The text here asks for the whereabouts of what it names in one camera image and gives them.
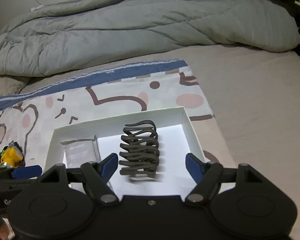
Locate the yellow headlamp with strap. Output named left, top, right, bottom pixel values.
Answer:
left=0, top=141, right=25, bottom=168

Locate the grey sachet packet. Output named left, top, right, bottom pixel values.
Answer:
left=61, top=139, right=101, bottom=168

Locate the white shallow cardboard box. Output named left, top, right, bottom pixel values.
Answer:
left=46, top=107, right=204, bottom=198

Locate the cartoon bear blanket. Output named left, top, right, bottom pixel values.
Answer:
left=0, top=60, right=234, bottom=170

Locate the beige pillow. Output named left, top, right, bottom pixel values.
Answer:
left=0, top=75, right=30, bottom=97

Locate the white power adapter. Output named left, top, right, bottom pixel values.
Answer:
left=30, top=4, right=44, bottom=12

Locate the grey rumpled duvet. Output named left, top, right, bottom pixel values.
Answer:
left=0, top=0, right=300, bottom=77

